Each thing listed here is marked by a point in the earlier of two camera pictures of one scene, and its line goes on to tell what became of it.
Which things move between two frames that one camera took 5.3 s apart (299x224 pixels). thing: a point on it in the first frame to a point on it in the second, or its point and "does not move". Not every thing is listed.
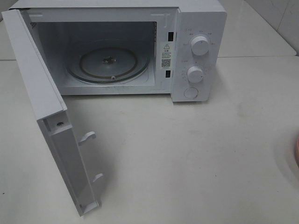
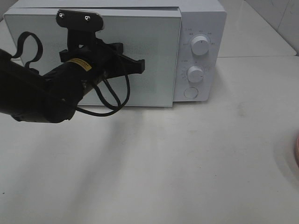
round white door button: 190,93 does not move
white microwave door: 49,108 to 33,38
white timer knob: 195,74 does not move
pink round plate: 297,152 does not move
